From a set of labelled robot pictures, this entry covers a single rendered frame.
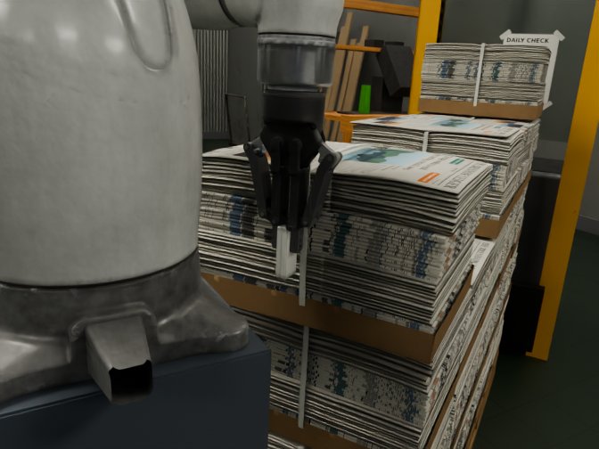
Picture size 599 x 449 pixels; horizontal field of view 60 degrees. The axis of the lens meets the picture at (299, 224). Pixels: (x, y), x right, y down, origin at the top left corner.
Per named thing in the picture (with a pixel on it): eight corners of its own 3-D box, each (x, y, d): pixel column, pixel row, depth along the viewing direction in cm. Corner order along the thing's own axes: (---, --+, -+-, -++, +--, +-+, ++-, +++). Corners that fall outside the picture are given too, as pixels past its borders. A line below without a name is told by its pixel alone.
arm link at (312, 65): (282, 39, 65) (280, 87, 67) (242, 33, 58) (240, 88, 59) (348, 41, 61) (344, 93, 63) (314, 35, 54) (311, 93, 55)
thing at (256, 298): (193, 295, 81) (193, 269, 80) (283, 246, 106) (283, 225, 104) (283, 320, 74) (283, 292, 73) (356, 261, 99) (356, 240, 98)
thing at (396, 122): (349, 124, 128) (349, 119, 127) (387, 118, 152) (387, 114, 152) (506, 140, 112) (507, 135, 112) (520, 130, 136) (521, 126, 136)
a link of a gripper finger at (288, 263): (293, 222, 67) (299, 223, 67) (291, 272, 69) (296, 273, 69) (282, 227, 65) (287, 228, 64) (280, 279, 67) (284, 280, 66)
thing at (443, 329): (316, 330, 72) (319, 301, 70) (383, 266, 96) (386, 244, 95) (430, 366, 65) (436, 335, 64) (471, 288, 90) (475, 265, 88)
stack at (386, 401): (203, 650, 109) (201, 288, 85) (385, 379, 208) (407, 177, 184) (377, 767, 92) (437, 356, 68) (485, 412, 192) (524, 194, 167)
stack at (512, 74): (384, 380, 208) (422, 41, 170) (406, 348, 233) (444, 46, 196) (484, 413, 191) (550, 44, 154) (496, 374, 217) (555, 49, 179)
